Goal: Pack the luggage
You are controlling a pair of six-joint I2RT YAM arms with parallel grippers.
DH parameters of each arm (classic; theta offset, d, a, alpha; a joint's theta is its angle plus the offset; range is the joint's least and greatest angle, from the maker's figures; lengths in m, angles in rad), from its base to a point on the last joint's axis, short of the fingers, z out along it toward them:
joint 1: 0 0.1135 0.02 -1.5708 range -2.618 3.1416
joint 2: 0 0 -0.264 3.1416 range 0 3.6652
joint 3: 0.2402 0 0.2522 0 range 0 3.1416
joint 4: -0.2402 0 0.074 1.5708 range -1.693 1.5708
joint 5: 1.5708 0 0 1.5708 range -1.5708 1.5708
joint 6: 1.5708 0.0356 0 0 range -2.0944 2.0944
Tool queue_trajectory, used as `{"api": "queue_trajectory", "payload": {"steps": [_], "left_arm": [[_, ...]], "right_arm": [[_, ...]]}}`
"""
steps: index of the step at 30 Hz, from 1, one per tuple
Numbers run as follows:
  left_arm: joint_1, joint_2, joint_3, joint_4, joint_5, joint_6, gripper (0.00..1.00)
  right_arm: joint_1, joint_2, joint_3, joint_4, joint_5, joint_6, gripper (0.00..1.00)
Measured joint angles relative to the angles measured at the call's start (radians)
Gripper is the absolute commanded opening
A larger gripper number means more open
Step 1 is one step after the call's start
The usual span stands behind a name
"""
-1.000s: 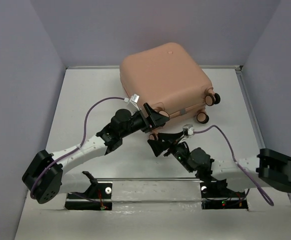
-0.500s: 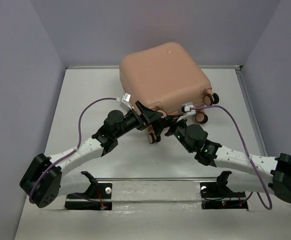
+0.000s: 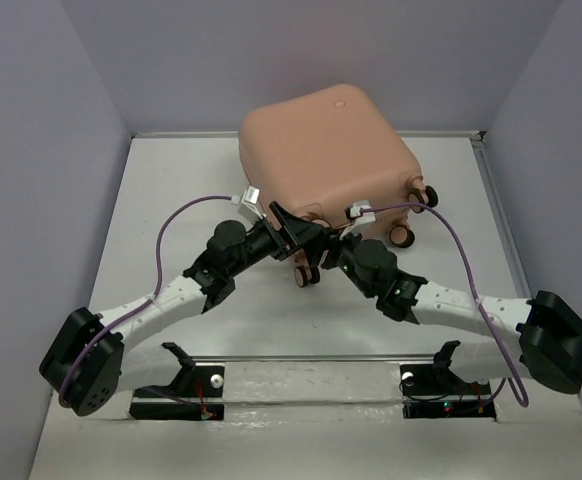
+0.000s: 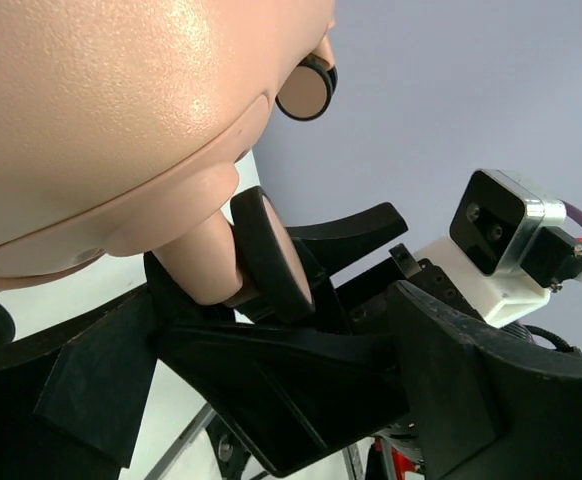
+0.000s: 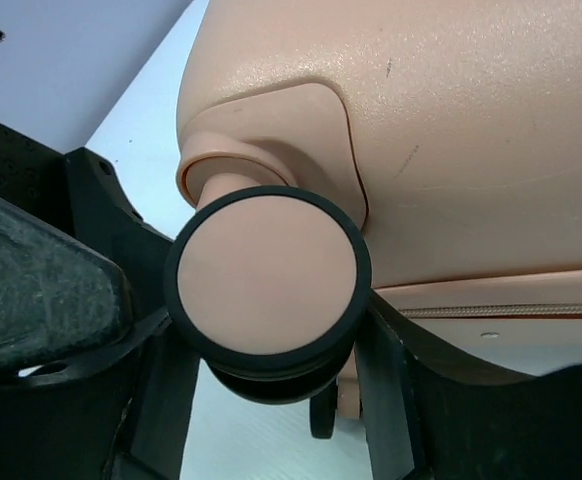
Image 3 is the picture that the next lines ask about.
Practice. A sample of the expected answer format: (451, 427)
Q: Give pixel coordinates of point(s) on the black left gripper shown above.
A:
(292, 236)

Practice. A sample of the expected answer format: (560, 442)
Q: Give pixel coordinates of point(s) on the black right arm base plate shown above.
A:
(435, 394)

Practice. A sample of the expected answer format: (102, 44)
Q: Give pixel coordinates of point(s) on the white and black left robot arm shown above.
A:
(84, 363)

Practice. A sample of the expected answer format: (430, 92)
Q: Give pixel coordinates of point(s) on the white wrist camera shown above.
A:
(361, 217)
(247, 204)

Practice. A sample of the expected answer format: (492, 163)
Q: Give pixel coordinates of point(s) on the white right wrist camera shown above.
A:
(361, 217)

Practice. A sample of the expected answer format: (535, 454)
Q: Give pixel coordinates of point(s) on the pink hard-shell suitcase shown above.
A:
(318, 154)

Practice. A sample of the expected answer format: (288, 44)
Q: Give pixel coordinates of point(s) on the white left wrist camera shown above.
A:
(247, 204)

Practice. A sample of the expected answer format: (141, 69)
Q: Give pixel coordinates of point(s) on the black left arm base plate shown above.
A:
(192, 396)

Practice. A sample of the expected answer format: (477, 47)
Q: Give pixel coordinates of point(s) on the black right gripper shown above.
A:
(325, 240)

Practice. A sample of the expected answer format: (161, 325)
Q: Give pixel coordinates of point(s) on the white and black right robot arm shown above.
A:
(538, 338)

